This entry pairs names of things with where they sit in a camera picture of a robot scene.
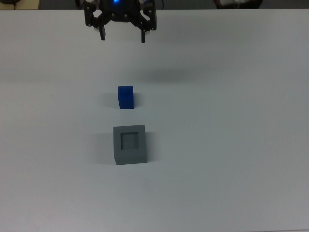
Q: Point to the blue block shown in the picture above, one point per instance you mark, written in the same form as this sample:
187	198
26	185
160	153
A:
126	97

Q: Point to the dark round object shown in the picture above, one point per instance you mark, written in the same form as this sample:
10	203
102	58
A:
9	3

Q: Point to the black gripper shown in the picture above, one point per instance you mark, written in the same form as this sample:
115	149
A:
120	10

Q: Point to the grey hollow cuboid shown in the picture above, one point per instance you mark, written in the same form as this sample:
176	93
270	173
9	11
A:
130	154

